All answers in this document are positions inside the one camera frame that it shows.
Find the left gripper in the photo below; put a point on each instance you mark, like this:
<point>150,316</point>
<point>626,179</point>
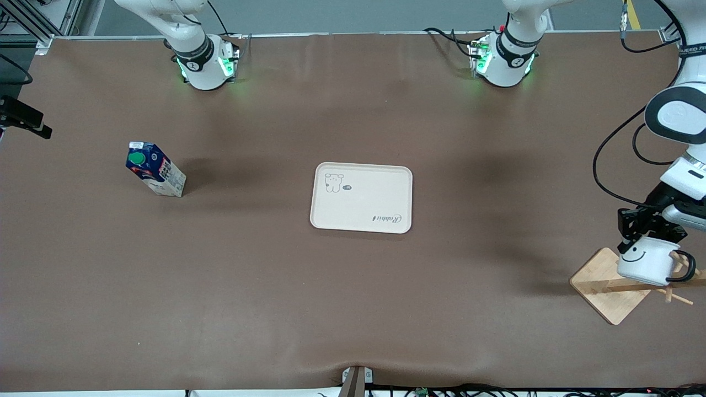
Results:
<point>656,204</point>

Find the white smiley face cup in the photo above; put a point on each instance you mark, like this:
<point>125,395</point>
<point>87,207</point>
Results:
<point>642,264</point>

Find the blue milk carton green cap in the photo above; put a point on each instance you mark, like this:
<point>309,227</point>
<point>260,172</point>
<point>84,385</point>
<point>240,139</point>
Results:
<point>157,173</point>

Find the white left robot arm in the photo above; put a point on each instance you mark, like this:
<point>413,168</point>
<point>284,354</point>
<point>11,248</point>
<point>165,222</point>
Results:
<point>507,60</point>

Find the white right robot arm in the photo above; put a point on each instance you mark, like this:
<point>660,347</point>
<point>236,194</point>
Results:
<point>198,60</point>

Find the wooden cup stand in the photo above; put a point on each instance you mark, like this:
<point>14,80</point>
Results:
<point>606,292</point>

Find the cream rabbit print tray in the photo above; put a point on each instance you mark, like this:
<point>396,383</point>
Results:
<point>358,207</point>

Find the aluminium frame profile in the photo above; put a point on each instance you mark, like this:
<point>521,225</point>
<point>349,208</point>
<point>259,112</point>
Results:
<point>27,19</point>

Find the grey metal table bracket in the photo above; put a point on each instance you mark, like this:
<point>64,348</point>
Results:
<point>356,383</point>

